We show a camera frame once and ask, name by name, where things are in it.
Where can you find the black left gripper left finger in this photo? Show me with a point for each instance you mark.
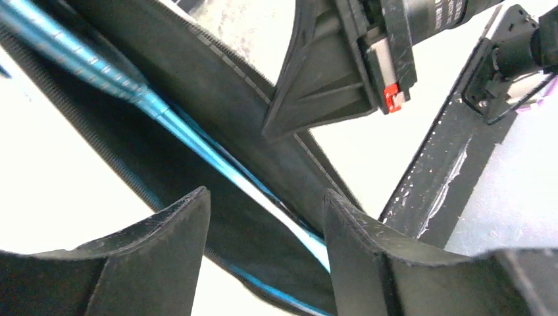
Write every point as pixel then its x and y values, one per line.
pixel 148 268

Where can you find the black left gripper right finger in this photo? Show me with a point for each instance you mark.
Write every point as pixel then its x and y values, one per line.
pixel 376 270

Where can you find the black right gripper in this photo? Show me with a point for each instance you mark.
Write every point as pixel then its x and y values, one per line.
pixel 347 59

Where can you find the blue racket bag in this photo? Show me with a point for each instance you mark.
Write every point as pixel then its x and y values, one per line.
pixel 200 77

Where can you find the blue badminton racket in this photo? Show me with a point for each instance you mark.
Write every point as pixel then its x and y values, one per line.
pixel 60 45

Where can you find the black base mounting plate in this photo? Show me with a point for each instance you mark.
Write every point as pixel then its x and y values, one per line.
pixel 514 60

